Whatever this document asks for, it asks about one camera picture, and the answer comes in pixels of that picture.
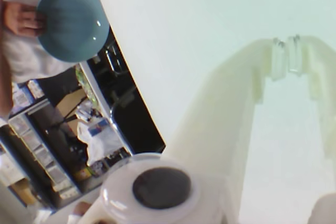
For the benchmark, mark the white plastic bag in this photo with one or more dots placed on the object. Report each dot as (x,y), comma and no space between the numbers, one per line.
(97,145)

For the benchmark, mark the black chair chrome frame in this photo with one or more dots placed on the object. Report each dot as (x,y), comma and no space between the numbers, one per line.
(123,98)

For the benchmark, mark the storage shelf with boxes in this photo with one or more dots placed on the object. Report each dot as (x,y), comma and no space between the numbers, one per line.
(39,150)

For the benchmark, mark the blue plate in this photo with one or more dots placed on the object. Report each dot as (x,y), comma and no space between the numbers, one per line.
(73,22)

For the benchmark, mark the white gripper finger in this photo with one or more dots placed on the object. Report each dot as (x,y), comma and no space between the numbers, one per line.
(325,77)
(218,119)

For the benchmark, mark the person's left forearm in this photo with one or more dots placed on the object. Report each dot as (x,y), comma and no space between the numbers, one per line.
(5,90)

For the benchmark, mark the person's right hand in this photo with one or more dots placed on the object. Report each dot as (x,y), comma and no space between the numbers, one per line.
(23,20)

